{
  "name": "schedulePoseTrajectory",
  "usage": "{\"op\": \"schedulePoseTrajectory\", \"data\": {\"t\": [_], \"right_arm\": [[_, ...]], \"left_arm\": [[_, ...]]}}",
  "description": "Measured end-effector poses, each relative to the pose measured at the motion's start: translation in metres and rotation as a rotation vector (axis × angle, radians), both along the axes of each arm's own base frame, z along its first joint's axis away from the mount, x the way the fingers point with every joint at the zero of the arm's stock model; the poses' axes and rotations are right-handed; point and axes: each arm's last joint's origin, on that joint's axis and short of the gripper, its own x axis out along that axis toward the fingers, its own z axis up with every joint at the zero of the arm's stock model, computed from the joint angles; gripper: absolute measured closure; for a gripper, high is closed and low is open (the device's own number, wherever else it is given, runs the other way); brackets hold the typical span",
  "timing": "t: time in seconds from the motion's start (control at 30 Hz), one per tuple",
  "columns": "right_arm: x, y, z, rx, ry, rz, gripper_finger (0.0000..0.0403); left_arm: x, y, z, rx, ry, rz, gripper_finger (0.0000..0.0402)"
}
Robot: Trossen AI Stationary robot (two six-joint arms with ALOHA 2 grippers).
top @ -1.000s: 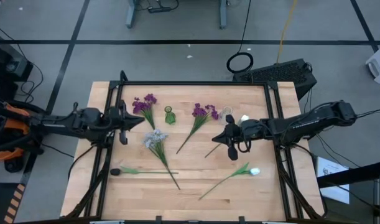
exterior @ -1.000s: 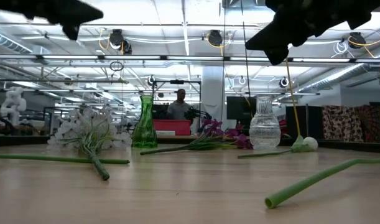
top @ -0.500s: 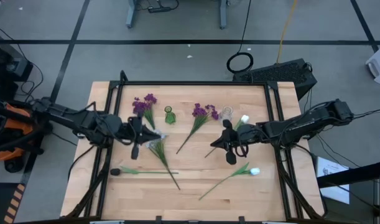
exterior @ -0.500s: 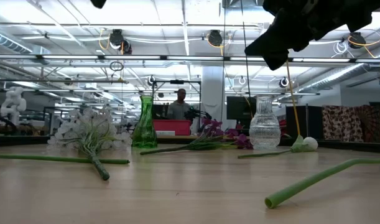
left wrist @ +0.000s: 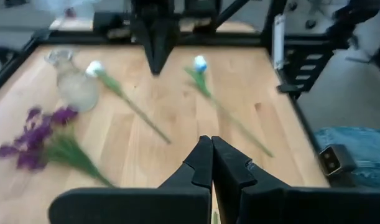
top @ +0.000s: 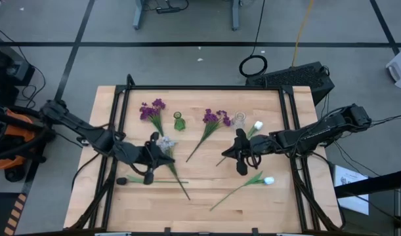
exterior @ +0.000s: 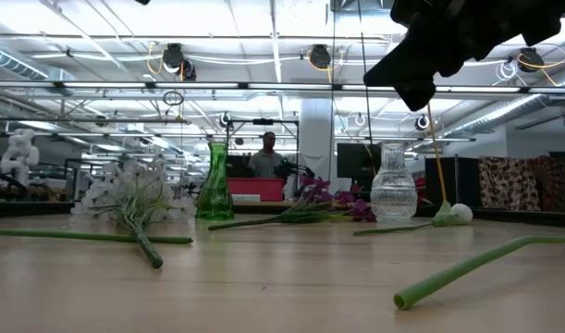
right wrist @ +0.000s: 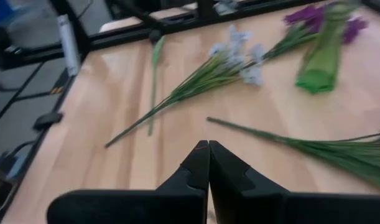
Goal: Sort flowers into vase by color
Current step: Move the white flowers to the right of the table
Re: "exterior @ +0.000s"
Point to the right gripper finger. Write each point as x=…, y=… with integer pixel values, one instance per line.
x=418, y=90
x=397, y=65

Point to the white artificial tulip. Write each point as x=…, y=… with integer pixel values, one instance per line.
x=448, y=277
x=461, y=213

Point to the purple artificial flower bunch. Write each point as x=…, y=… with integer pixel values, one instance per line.
x=245, y=223
x=360, y=210

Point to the white small-blossom flower bunch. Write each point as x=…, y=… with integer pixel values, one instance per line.
x=148, y=252

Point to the dark purple artificial tulip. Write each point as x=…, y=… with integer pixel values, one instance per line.
x=78, y=236

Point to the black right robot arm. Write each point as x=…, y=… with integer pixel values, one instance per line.
x=552, y=14

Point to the clear glass vase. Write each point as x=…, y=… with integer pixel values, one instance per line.
x=393, y=194

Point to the green glass vase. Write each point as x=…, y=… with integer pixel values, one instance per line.
x=215, y=194

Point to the black monitor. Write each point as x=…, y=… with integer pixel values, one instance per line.
x=356, y=159

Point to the black computer tower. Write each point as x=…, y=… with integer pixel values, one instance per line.
x=462, y=185

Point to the red patterned cloth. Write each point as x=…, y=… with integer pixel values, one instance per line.
x=508, y=185

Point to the person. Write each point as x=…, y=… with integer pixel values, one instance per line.
x=266, y=164

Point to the red storage bin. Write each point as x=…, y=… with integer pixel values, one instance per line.
x=256, y=188

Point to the long ceiling light bar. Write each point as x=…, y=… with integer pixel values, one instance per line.
x=194, y=85

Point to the silver ventilation duct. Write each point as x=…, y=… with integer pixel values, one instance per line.
x=9, y=60
x=508, y=108

